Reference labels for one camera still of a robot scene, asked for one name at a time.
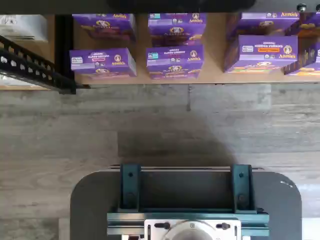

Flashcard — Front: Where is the purple Annie's snack box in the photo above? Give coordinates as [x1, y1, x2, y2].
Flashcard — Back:
[283, 41, 320, 76]
[223, 34, 300, 74]
[226, 12, 300, 39]
[69, 47, 138, 78]
[71, 13, 137, 43]
[147, 12, 207, 48]
[146, 44, 205, 80]
[284, 12, 320, 39]

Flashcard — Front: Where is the silver mounting plate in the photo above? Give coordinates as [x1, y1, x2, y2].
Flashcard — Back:
[144, 218, 242, 240]

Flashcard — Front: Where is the white patterned carton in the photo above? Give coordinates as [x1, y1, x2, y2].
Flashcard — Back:
[0, 14, 49, 43]

